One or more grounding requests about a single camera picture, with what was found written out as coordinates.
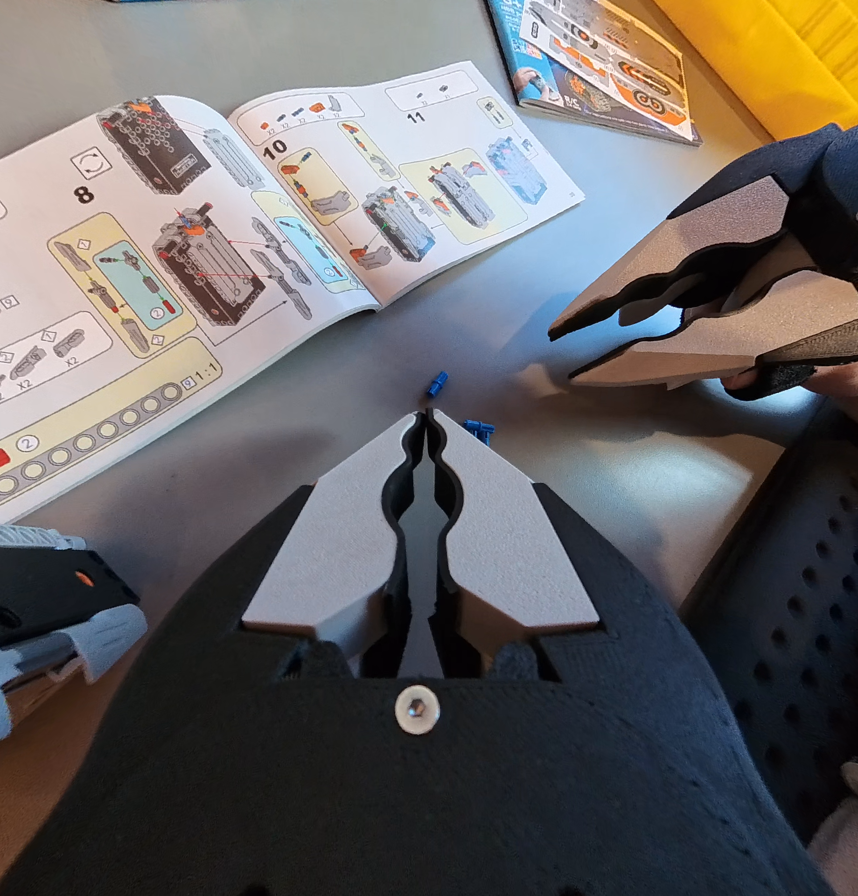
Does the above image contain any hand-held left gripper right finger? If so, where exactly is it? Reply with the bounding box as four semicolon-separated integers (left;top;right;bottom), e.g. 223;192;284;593
429;409;601;677

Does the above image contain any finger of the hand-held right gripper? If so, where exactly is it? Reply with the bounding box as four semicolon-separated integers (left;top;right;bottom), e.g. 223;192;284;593
567;272;858;392
549;175;791;344

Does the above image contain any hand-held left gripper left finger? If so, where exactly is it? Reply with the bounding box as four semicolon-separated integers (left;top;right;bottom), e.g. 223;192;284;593
241;412;428;679

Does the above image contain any instruction booklet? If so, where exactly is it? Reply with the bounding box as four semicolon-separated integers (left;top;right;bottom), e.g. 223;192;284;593
0;59;587;525

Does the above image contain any grey black robot body model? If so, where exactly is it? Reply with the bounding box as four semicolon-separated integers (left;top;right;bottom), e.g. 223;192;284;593
0;521;148;746

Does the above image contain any yellow plastic bin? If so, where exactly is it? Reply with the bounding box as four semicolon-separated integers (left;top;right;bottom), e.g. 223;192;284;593
653;0;858;141

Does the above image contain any blue closed booklet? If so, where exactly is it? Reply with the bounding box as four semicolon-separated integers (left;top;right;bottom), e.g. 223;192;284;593
486;0;704;148

